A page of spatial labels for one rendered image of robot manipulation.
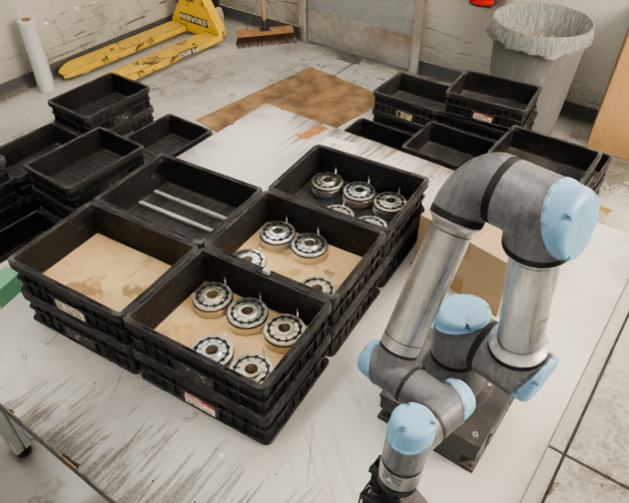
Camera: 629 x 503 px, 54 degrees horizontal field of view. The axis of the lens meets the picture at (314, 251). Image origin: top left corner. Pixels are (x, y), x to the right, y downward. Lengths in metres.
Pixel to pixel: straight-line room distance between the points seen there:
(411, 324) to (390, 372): 0.10
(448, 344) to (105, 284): 0.92
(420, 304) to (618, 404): 1.67
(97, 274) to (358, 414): 0.80
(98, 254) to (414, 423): 1.11
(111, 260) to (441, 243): 1.03
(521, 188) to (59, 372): 1.24
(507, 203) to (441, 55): 3.69
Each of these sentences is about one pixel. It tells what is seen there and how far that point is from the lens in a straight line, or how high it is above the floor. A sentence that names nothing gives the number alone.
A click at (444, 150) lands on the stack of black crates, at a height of 0.38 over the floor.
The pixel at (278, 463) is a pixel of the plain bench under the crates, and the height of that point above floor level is 0.70.
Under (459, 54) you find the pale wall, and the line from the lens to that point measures 4.57.
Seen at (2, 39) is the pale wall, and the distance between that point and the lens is 4.77.
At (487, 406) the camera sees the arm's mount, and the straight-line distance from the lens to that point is 1.47.
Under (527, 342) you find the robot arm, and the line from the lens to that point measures 1.21.
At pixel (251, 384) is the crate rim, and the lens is 1.30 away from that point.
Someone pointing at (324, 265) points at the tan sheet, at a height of 0.83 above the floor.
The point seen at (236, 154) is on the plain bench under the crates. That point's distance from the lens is 2.42.
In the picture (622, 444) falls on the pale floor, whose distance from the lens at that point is 2.56.
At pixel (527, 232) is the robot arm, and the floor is 1.38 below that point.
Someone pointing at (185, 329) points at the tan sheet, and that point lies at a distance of 1.56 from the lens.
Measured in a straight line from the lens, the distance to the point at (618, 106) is 4.07.
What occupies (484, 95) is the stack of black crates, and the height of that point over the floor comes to 0.50.
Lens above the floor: 1.97
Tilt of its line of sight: 41 degrees down
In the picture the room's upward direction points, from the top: straight up
